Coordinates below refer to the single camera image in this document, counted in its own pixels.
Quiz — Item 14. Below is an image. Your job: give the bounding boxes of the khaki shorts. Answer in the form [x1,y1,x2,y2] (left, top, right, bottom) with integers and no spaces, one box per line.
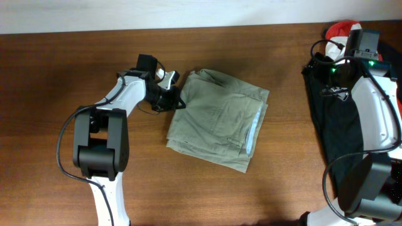
[166,69,269,173]

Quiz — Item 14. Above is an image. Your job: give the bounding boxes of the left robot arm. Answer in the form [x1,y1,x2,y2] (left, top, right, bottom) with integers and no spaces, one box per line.
[73,54,186,225]

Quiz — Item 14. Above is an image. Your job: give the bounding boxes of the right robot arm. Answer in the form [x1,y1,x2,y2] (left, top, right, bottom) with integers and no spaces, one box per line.
[300,29,401,225]

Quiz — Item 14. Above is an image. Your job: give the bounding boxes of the black garment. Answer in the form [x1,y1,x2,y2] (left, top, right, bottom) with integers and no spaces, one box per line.
[301,41,401,196]

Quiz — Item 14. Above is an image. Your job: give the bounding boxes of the red garment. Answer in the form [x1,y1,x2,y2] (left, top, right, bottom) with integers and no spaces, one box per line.
[324,20,362,40]

